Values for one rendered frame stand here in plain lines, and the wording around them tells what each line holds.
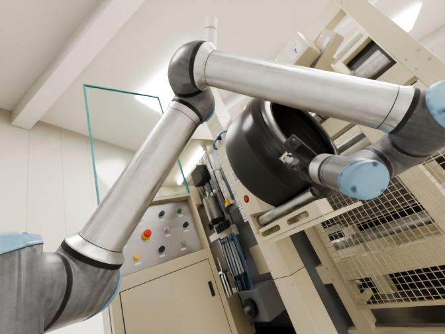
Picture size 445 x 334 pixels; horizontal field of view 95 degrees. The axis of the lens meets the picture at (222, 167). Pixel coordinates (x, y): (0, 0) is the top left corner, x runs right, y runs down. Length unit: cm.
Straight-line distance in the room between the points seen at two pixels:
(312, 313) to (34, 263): 107
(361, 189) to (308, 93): 23
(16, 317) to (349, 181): 62
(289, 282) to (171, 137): 91
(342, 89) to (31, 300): 65
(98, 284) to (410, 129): 71
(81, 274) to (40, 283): 9
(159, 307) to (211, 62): 105
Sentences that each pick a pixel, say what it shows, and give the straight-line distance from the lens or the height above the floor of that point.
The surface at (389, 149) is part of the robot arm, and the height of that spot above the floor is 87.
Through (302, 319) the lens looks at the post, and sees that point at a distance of 125.
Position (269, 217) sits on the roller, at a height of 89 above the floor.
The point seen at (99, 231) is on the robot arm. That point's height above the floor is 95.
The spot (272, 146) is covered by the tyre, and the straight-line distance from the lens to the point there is 84.
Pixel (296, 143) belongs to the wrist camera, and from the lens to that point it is 68.
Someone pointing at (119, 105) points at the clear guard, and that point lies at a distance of 176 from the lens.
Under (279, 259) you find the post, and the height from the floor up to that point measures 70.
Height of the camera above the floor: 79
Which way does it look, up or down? 23 degrees up
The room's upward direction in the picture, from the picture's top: 23 degrees counter-clockwise
